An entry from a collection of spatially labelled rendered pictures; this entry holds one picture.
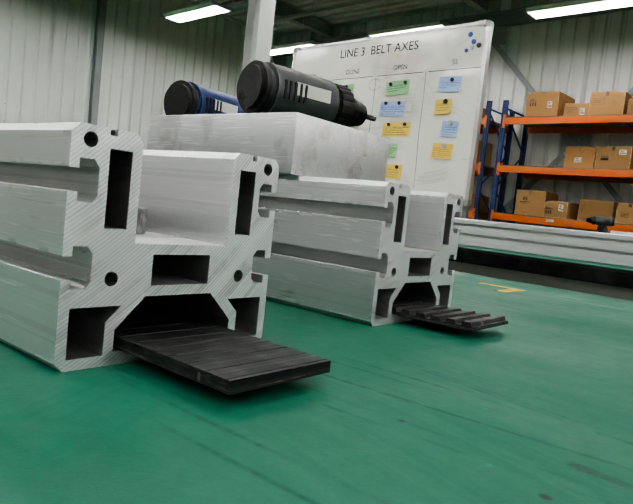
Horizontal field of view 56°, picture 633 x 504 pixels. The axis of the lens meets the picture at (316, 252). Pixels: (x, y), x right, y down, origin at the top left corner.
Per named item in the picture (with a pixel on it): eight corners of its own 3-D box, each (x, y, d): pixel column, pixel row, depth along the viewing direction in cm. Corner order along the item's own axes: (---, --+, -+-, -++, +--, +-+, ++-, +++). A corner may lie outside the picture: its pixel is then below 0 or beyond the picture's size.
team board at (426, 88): (243, 322, 420) (272, 39, 406) (294, 318, 457) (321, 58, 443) (426, 381, 319) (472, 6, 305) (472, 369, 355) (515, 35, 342)
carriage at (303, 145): (141, 199, 49) (149, 114, 48) (240, 208, 57) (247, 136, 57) (286, 217, 39) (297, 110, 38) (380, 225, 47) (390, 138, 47)
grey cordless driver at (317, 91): (213, 254, 69) (232, 61, 67) (338, 259, 82) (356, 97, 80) (251, 263, 63) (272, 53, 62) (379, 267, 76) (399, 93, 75)
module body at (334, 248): (-92, 210, 85) (-89, 150, 85) (-17, 214, 93) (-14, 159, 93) (369, 326, 35) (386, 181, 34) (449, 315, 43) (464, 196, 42)
